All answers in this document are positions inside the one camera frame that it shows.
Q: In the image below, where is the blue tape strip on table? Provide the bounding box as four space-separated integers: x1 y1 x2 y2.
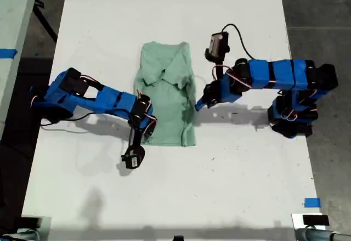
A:
304 197 321 208

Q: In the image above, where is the pale side bench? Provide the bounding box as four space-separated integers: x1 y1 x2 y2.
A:
0 0 41 140

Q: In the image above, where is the pale grey box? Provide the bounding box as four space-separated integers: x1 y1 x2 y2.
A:
16 215 52 241

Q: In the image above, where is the white flat box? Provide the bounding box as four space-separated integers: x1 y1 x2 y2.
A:
291 212 327 231

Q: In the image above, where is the grey-green cloth bundle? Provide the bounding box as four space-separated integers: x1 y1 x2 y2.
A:
295 226 351 241
0 228 39 241

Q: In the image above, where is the blue tape strip on bench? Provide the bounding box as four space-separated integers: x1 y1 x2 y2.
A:
0 48 18 58

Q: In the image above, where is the black camera cable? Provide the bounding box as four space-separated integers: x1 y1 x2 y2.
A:
41 113 93 127
221 23 256 60

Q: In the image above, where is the black stand leg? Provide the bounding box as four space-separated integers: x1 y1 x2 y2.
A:
32 1 59 43

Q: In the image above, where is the black camera stalk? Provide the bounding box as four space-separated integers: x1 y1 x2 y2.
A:
128 120 141 150
212 59 225 82

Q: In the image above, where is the small black box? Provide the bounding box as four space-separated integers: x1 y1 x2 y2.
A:
19 217 42 229
302 215 330 227

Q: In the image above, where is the pale green t-shirt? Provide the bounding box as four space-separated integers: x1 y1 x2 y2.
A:
133 41 197 148

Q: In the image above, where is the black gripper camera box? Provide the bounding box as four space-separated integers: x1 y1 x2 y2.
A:
121 145 145 170
204 32 230 60

